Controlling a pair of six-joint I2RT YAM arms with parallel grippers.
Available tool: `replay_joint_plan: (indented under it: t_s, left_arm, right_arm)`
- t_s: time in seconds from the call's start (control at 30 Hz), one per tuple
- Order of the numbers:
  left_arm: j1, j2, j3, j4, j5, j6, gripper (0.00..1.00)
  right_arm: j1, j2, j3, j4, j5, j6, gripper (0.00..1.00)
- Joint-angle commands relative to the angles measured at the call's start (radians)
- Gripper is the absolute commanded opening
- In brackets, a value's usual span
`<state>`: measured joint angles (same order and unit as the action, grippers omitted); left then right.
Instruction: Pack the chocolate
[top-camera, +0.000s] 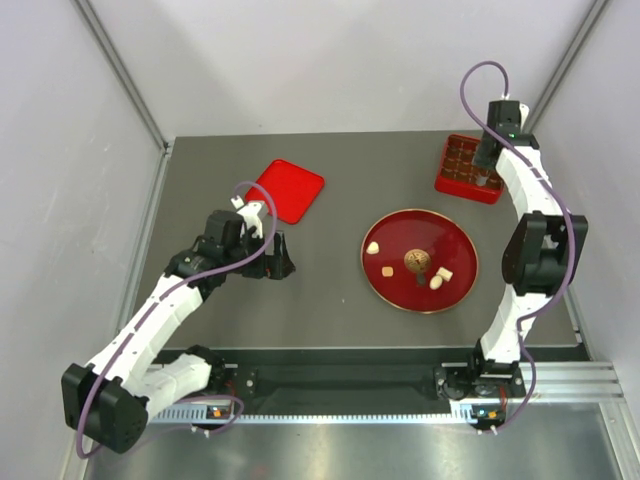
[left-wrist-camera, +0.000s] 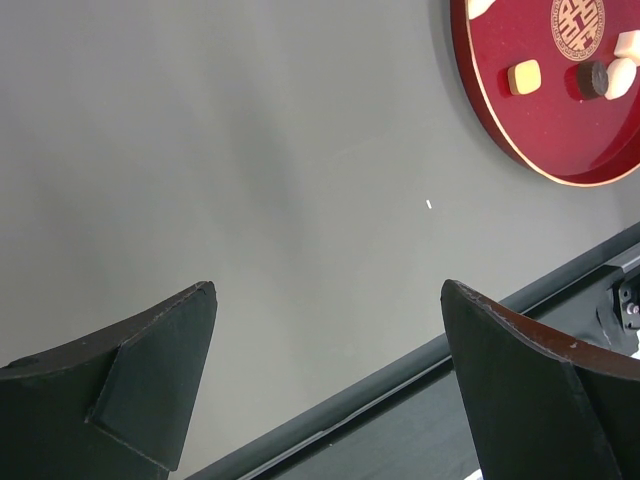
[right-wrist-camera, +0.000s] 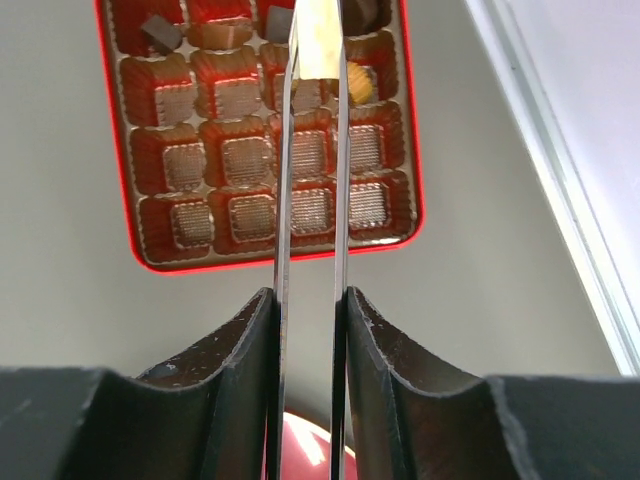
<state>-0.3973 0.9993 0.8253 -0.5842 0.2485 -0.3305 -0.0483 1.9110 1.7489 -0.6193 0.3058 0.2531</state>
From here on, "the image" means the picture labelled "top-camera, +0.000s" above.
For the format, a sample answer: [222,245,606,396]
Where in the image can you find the white oval chocolate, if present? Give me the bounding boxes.
[429,276,444,290]

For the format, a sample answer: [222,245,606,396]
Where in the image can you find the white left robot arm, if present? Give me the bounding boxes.
[61,201,295,454]

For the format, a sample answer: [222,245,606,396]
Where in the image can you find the red compartment chocolate box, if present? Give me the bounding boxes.
[434,134,504,205]

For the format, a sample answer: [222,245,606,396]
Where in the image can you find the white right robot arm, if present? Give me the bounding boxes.
[466,99,588,396]

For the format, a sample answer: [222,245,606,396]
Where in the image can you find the metal serving tongs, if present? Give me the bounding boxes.
[475,168,491,187]

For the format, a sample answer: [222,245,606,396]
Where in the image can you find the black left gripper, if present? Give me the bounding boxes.
[224,229,295,280]

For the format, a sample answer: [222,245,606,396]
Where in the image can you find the white block chocolate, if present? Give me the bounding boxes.
[437,267,453,282]

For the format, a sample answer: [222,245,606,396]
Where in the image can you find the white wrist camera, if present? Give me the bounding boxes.
[230,195,268,238]
[501,95,530,132]

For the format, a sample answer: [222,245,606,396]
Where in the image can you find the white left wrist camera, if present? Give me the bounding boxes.
[230,195,268,238]

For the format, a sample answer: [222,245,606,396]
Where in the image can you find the red rectangular lid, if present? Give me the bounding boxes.
[256,159,325,225]

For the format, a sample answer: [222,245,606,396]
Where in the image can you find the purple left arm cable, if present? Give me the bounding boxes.
[74,179,278,460]

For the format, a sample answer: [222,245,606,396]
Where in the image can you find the white heart chocolate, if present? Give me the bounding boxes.
[366,241,379,254]

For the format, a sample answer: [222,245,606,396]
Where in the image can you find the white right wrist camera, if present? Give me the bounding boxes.
[501,95,530,132]

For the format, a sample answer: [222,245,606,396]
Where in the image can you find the round dark red plate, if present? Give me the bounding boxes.
[360,209,479,314]

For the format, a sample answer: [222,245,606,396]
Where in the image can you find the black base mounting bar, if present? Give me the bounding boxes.
[220,348,467,413]

